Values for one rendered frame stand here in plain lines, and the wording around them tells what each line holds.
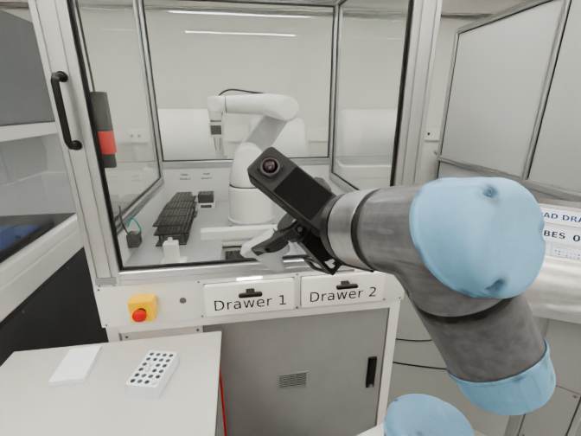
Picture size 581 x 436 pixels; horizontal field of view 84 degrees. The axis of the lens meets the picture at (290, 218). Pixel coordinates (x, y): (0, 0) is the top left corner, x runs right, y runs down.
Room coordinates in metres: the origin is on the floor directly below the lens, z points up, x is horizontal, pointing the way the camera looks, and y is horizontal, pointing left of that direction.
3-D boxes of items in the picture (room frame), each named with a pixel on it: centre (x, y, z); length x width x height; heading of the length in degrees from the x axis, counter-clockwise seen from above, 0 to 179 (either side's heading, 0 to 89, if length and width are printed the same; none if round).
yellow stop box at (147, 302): (0.85, 0.45, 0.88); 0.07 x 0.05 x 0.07; 99
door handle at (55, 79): (0.83, 0.55, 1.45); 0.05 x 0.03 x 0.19; 9
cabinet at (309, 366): (1.40, 0.16, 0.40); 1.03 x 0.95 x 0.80; 99
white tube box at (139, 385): (0.69, 0.37, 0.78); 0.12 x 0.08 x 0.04; 174
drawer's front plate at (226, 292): (0.92, 0.13, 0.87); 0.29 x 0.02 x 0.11; 99
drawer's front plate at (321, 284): (0.96, -0.18, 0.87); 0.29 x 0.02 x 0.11; 99
